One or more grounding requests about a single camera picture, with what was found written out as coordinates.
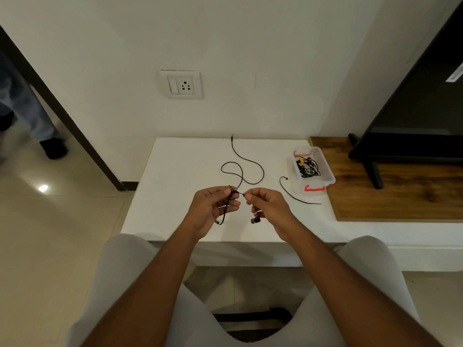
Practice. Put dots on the person's right hand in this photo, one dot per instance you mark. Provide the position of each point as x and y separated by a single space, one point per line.
275 213

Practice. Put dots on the clear box with red clips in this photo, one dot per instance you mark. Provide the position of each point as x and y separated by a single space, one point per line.
318 182

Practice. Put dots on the black door frame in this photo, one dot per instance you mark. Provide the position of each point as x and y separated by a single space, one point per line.
65 122

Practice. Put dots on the black television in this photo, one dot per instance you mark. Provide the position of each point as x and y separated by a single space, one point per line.
419 119

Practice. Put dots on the person's left hand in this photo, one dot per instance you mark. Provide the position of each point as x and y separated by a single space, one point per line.
206 209

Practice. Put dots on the person's right forearm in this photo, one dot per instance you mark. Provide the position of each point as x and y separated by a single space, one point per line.
354 296

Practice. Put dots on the black stool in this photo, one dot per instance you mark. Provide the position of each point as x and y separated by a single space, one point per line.
253 316

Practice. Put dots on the wooden cabinet top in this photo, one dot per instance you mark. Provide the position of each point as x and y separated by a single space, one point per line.
398 198

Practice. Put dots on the white wall socket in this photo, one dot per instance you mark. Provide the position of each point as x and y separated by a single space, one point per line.
181 84

